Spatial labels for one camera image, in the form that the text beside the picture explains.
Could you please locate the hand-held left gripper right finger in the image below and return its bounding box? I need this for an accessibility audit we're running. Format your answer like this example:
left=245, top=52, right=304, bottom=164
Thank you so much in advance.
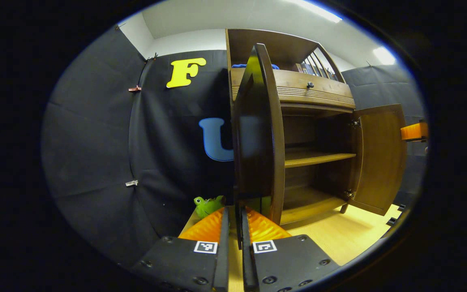
left=240, top=207, right=341, bottom=292

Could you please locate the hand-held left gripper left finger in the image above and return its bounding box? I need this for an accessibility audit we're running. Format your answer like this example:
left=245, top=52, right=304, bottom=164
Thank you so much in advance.
left=130, top=207, right=230, bottom=292

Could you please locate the black door handle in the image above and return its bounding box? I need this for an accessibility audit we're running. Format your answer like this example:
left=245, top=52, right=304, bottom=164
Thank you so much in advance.
left=234, top=202, right=244, bottom=250

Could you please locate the wooden shoe cabinet door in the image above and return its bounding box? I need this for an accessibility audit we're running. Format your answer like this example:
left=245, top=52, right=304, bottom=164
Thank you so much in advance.
left=231, top=43, right=286, bottom=226
left=346, top=104, right=407, bottom=216

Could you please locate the wooden double-door shoe cabinet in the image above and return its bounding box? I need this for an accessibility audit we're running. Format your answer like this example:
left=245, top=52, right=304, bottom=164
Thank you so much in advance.
left=225, top=28, right=407, bottom=227

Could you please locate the wooden cabinet drawer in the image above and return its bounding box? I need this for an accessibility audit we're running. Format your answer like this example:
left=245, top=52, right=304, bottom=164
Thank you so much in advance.
left=231, top=67, right=355, bottom=102

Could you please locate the green toy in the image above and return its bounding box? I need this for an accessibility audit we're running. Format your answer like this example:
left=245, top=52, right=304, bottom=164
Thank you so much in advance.
left=193, top=195, right=226, bottom=220

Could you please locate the small ceiling light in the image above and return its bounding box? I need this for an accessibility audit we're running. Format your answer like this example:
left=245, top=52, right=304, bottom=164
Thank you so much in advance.
left=373, top=46, right=397, bottom=66

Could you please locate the wooden inner shelf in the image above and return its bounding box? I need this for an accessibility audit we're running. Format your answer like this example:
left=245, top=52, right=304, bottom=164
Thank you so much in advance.
left=284, top=149, right=357, bottom=169

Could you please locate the long ceiling light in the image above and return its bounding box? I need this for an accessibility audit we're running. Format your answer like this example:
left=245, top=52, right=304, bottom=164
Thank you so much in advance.
left=290, top=0, right=344, bottom=24

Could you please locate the black backdrop cloth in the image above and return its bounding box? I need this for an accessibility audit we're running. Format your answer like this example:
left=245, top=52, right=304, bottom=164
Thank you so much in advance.
left=41, top=26, right=428, bottom=268

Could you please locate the blue cloth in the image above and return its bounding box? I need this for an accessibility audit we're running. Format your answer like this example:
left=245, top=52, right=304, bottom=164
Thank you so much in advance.
left=232, top=63, right=280, bottom=71

